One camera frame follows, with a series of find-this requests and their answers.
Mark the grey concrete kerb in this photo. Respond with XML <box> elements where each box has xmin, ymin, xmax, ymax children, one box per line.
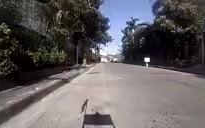
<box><xmin>0</xmin><ymin>63</ymin><xmax>97</xmax><ymax>128</ymax></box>

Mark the grey asphalt road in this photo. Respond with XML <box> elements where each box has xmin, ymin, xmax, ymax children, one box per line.
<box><xmin>0</xmin><ymin>62</ymin><xmax>205</xmax><ymax>128</ymax></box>

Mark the pole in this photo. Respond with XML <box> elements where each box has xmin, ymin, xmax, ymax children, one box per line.
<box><xmin>75</xmin><ymin>43</ymin><xmax>80</xmax><ymax>66</ymax></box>

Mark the robot's own part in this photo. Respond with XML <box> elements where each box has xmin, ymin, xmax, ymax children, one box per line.
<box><xmin>78</xmin><ymin>97</ymin><xmax>116</xmax><ymax>128</ymax></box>

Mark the grey concrete sidewalk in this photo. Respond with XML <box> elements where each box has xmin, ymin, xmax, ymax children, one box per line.
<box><xmin>0</xmin><ymin>63</ymin><xmax>95</xmax><ymax>125</ymax></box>

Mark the row of green bushes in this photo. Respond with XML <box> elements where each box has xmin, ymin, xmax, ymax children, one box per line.
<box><xmin>0</xmin><ymin>22</ymin><xmax>71</xmax><ymax>79</ymax></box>

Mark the row of trees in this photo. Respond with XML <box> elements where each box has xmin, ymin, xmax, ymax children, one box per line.
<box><xmin>120</xmin><ymin>0</ymin><xmax>205</xmax><ymax>66</ymax></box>
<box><xmin>0</xmin><ymin>0</ymin><xmax>114</xmax><ymax>66</ymax></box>

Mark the white sign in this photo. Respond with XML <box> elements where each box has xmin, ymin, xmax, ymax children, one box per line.
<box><xmin>143</xmin><ymin>56</ymin><xmax>151</xmax><ymax>68</ymax></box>

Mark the raised sidewalk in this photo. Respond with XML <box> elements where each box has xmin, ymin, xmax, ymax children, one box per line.
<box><xmin>149</xmin><ymin>63</ymin><xmax>205</xmax><ymax>78</ymax></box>

